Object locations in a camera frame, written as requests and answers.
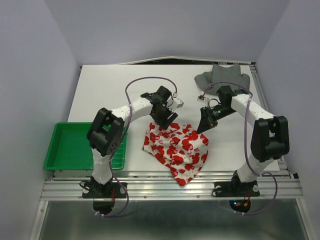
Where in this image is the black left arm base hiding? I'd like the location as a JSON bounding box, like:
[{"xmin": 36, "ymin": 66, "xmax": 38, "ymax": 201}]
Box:
[{"xmin": 79, "ymin": 176, "xmax": 129, "ymax": 218}]

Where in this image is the aluminium rail frame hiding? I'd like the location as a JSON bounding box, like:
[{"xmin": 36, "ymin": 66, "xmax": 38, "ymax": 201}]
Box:
[{"xmin": 30, "ymin": 169, "xmax": 317, "ymax": 240}]

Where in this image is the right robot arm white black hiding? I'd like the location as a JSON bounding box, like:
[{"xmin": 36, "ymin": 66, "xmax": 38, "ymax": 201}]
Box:
[{"xmin": 197, "ymin": 85, "xmax": 290, "ymax": 195}]

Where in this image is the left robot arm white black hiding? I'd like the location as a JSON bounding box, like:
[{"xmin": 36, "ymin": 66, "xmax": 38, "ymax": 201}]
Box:
[{"xmin": 86, "ymin": 86, "xmax": 184, "ymax": 197}]

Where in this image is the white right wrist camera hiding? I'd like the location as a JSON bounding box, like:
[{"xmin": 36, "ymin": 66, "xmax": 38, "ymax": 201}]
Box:
[{"xmin": 197, "ymin": 95, "xmax": 210, "ymax": 107}]

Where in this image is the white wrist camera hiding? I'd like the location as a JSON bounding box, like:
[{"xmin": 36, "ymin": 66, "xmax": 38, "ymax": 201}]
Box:
[
  {"xmin": 166, "ymin": 96, "xmax": 184, "ymax": 112},
  {"xmin": 197, "ymin": 95, "xmax": 210, "ymax": 107}
]

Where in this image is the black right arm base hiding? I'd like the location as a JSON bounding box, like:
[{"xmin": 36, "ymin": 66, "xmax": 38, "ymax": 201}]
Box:
[{"xmin": 211, "ymin": 171, "xmax": 260, "ymax": 214}]

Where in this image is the white red floral skirt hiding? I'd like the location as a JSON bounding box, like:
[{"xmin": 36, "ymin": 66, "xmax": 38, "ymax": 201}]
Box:
[{"xmin": 142, "ymin": 122, "xmax": 209, "ymax": 187}]

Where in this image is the grey pleated skirt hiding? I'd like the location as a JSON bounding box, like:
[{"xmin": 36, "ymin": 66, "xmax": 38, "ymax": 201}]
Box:
[{"xmin": 194, "ymin": 65, "xmax": 251, "ymax": 96}]

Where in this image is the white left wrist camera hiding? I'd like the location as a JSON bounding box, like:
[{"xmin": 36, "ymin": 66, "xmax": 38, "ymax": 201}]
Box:
[{"xmin": 166, "ymin": 96, "xmax": 184, "ymax": 112}]

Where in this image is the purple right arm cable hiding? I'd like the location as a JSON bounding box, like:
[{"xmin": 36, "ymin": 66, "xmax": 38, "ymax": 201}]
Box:
[{"xmin": 199, "ymin": 82, "xmax": 278, "ymax": 216}]

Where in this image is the green plastic tray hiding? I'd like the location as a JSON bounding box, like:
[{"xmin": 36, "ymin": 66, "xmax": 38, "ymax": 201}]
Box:
[{"xmin": 44, "ymin": 121, "xmax": 129, "ymax": 172}]

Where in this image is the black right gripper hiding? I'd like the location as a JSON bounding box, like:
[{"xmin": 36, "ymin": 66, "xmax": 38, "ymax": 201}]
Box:
[{"xmin": 195, "ymin": 104, "xmax": 236, "ymax": 134}]

